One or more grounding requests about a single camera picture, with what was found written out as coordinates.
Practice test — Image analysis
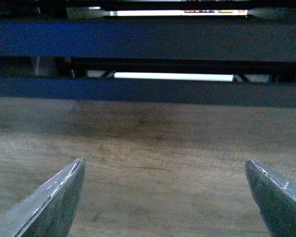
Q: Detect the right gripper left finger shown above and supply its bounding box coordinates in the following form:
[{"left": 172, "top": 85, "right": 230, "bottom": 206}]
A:
[{"left": 0, "top": 158, "right": 85, "bottom": 237}]

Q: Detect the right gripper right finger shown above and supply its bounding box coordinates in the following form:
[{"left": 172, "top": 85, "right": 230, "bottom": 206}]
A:
[{"left": 245, "top": 158, "right": 296, "bottom": 237}]

